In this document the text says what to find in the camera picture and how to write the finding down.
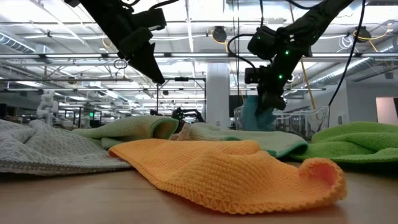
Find sage green microfiber towel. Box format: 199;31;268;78
72;115;180;149

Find black monitor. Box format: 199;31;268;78
229;95;249;118

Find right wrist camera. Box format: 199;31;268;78
244;67;266;85

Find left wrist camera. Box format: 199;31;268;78
132;7;167;32

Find pale green teal-edged towel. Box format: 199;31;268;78
170;122;309;159

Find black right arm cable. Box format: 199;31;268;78
328;0;367;106

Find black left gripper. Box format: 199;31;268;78
118;27;165;85

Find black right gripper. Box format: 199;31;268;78
257;49;307;111

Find yellow cable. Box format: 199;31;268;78
300;58;318;119

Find bright green microfiber towel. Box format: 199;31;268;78
284;121;398;165

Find black background robot arms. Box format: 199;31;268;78
149;107;205;124

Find grey microfiber towel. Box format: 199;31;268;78
0;119;131;177

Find clear plastic bin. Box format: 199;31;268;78
233;105;330;141

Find white pillar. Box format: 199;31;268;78
205;63;231;130

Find white robot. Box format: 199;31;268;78
36;90;59;124

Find orange microfiber towel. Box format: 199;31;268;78
108;139;348;215

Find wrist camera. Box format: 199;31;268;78
244;67;266;85
132;7;167;32

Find blue microfiber towel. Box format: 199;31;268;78
239;95;277;131

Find hanging cable coil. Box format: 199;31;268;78
113;58;128;70

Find ceiling cord reel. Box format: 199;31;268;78
354;26;373;43
211;26;228;44

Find black frame rig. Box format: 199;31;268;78
156;77;206;122

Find black hanging cables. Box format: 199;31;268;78
231;0;241;100

